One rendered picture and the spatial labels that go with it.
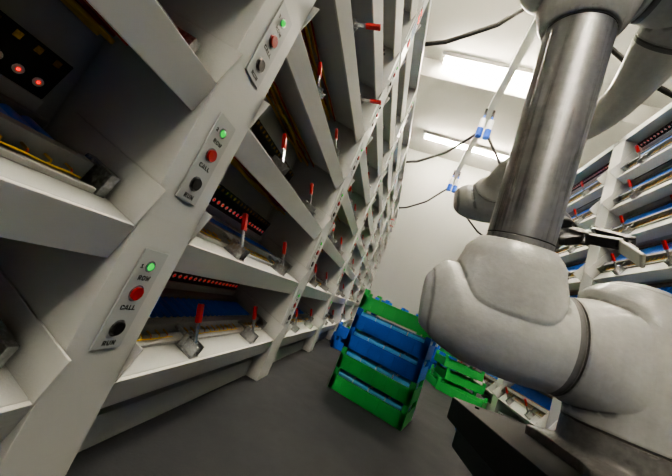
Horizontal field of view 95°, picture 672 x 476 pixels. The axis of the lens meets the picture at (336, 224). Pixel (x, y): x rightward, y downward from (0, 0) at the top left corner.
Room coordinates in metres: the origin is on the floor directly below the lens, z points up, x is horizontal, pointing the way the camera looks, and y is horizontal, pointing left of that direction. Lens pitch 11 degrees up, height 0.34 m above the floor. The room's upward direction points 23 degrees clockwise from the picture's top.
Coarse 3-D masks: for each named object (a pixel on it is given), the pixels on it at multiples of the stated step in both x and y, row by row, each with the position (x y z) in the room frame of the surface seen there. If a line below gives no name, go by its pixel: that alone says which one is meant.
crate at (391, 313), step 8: (368, 296) 1.26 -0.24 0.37; (360, 304) 1.28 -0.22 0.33; (368, 304) 1.26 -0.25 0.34; (376, 304) 1.24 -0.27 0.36; (384, 304) 1.23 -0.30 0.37; (376, 312) 1.24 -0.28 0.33; (384, 312) 1.22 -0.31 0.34; (392, 312) 1.21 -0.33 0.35; (400, 312) 1.20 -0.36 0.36; (392, 320) 1.20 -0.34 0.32; (400, 320) 1.19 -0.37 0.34; (408, 320) 1.18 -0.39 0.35; (416, 320) 1.16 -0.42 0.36; (408, 328) 1.17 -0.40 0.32; (416, 328) 1.16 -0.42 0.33
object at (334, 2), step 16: (320, 0) 0.58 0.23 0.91; (336, 0) 0.51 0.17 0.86; (320, 16) 0.62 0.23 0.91; (336, 16) 0.55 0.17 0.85; (304, 32) 0.68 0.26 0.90; (320, 32) 0.67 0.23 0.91; (336, 32) 0.64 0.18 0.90; (352, 32) 0.61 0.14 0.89; (320, 48) 0.73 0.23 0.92; (336, 48) 0.69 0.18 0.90; (352, 48) 0.65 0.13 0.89; (336, 64) 0.75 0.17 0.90; (352, 64) 0.69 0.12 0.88; (320, 80) 0.84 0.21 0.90; (336, 80) 0.82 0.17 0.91; (352, 80) 0.74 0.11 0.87; (336, 96) 0.90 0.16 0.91; (352, 96) 0.80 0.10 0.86; (336, 112) 1.00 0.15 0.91; (352, 112) 0.86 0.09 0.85; (352, 128) 1.03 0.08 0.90; (368, 128) 1.03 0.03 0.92
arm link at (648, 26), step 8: (656, 0) 0.37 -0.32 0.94; (664, 0) 0.37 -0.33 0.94; (648, 8) 0.38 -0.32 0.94; (656, 8) 0.38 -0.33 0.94; (664, 8) 0.37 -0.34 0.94; (640, 16) 0.40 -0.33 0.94; (648, 16) 0.39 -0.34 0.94; (656, 16) 0.39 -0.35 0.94; (664, 16) 0.38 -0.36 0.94; (632, 24) 0.42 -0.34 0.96; (640, 24) 0.41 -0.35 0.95; (648, 24) 0.41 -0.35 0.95; (656, 24) 0.40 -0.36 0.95; (664, 24) 0.39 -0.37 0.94; (640, 32) 0.44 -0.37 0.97; (648, 32) 0.42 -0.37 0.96; (656, 32) 0.41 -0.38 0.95; (664, 32) 0.41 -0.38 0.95; (648, 40) 0.43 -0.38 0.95; (656, 40) 0.42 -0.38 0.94; (664, 40) 0.41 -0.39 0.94; (664, 48) 0.42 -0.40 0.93
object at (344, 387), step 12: (336, 372) 1.27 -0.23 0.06; (336, 384) 1.26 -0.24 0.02; (348, 384) 1.24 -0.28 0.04; (348, 396) 1.23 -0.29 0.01; (360, 396) 1.21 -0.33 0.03; (372, 396) 1.19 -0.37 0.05; (372, 408) 1.19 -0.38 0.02; (384, 408) 1.17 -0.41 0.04; (408, 408) 1.13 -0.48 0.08; (384, 420) 1.16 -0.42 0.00; (396, 420) 1.14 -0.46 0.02; (408, 420) 1.23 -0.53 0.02
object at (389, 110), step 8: (392, 88) 1.19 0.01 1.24; (392, 96) 1.25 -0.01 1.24; (392, 104) 1.31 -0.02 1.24; (384, 112) 1.46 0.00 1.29; (392, 112) 1.37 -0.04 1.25; (384, 120) 1.53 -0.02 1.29; (392, 120) 1.44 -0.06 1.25; (384, 128) 1.60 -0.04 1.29; (392, 128) 1.52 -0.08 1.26; (384, 136) 1.68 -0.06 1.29; (392, 136) 1.60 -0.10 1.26; (392, 144) 1.69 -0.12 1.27
